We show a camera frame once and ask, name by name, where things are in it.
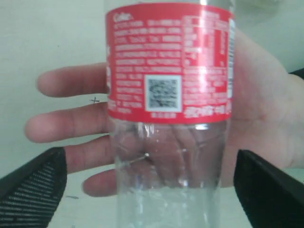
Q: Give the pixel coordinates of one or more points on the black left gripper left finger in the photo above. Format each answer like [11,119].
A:
[30,195]

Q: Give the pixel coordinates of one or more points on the clear bottle red label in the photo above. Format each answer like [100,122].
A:
[168,35]

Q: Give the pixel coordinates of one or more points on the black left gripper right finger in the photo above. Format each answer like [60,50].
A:
[269,197]

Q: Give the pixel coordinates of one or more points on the black sleeved forearm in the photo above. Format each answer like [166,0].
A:
[299,73]

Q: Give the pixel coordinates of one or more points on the open human hand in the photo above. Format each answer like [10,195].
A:
[172,132]

